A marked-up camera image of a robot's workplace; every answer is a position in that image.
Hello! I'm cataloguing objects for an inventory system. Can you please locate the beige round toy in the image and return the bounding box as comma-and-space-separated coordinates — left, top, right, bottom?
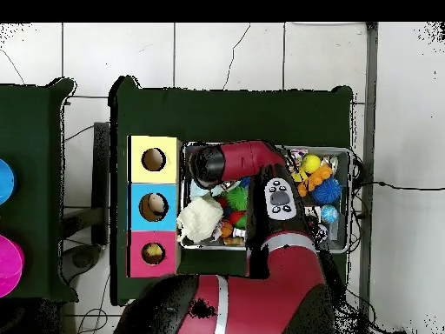
147, 193, 167, 214

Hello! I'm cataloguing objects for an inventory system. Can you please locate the dark green table cloth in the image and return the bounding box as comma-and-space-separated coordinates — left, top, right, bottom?
109, 75, 355, 307
0, 77, 79, 302

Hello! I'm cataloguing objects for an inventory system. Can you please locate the orange pegged toy block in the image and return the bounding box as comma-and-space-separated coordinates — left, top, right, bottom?
296, 164, 334, 198

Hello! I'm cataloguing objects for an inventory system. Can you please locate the cream muslin cloth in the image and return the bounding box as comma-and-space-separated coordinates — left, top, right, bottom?
176, 197, 224, 244

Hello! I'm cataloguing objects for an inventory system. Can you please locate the silver wire mesh bin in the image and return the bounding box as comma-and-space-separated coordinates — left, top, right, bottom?
178, 140, 355, 254

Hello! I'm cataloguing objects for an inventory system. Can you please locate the wooden three-hole sorting box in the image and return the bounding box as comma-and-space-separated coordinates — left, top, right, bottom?
125, 134, 183, 279

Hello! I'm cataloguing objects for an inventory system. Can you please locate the green spiky puffer ball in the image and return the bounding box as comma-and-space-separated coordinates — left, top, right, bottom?
223, 185, 249, 211

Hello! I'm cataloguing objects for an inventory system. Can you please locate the magenta round bowl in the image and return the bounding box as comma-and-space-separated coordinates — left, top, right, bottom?
0, 233, 26, 299

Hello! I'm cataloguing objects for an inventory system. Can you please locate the yellow smooth ball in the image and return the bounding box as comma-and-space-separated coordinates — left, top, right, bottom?
300, 153, 322, 175

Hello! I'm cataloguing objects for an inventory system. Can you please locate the blue spiky puffer ball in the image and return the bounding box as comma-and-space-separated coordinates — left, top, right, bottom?
309, 177, 342, 205

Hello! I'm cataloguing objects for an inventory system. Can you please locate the blue round bowl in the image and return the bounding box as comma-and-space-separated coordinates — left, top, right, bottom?
0, 158, 17, 206

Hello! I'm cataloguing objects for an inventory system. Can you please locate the blue globe print ball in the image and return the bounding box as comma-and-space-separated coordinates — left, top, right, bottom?
320, 204, 340, 224

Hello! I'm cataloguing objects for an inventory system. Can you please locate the thin black floor cable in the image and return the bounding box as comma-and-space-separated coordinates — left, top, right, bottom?
361, 179, 445, 191

